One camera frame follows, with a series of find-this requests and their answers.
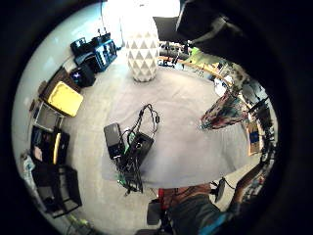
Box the long wooden bench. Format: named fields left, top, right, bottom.
left=158, top=54, right=233, bottom=86

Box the white triangle-patterned pillar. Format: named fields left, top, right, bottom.
left=124, top=18, right=160, bottom=83

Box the colourful patterned cloth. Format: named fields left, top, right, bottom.
left=199, top=88, right=250, bottom=131

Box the cardboard box with blue label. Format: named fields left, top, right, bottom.
left=246, top=120, right=263, bottom=157

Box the black electronics box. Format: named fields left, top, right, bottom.
left=127, top=131, right=156, bottom=168

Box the black speaker box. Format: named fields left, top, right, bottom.
left=69, top=63, right=97, bottom=89

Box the black rectangular battery pack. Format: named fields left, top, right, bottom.
left=103, top=122, right=125, bottom=161

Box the yellow-lidded storage bin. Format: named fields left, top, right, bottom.
left=40, top=80, right=84, bottom=118

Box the clear grey storage bin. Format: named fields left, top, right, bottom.
left=33, top=100, right=64, bottom=132

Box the black case with yellow stripe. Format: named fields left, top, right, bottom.
left=29, top=124, right=71, bottom=166

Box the black open crate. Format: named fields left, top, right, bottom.
left=30, top=162, right=83, bottom=219

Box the black looped cable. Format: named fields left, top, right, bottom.
left=130, top=103, right=161, bottom=139

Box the small black device on cable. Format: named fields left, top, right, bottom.
left=210, top=177, right=227, bottom=204

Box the green cable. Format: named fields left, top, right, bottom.
left=115, top=171, right=132, bottom=192

